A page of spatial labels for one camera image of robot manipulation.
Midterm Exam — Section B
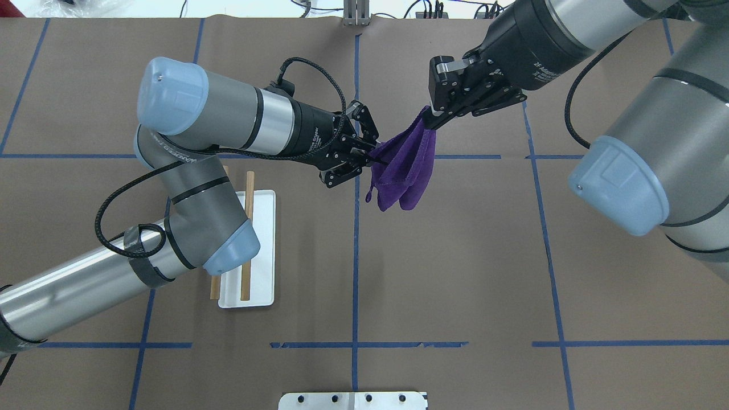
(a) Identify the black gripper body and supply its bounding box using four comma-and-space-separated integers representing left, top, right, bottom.
464, 1, 594, 91

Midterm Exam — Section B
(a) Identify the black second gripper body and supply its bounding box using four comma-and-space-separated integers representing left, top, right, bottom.
290, 99, 365, 171

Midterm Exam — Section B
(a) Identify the purple towel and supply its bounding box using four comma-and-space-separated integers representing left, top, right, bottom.
365, 105, 437, 212

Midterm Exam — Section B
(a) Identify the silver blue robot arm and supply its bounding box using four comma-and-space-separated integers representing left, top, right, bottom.
424, 1, 728, 281

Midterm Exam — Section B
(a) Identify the silver blue second robot arm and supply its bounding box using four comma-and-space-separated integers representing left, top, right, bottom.
1, 57, 379, 358

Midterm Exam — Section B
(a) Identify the white wooden towel rack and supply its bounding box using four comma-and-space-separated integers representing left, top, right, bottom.
210, 171, 276, 309

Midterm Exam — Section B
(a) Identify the aluminium frame post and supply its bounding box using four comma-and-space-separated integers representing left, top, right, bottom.
343, 0, 371, 27

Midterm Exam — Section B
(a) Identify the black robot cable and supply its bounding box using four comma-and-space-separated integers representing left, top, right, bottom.
95, 56, 348, 259

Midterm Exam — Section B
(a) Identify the white camera stand column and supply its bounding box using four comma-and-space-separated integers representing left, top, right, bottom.
277, 391, 429, 409

